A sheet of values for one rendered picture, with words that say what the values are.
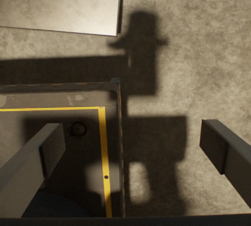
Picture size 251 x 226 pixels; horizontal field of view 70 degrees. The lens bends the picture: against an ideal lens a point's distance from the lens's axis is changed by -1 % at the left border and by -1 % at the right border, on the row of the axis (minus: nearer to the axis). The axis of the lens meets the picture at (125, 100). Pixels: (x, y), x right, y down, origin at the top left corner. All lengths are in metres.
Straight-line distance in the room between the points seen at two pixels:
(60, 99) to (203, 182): 0.75
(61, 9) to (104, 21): 0.12
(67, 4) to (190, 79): 0.47
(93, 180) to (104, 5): 0.42
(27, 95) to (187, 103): 0.55
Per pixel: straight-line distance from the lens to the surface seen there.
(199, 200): 0.99
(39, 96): 0.35
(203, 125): 0.17
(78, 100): 0.33
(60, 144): 0.16
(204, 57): 0.72
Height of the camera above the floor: 0.66
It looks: 74 degrees down
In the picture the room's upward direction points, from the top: 179 degrees counter-clockwise
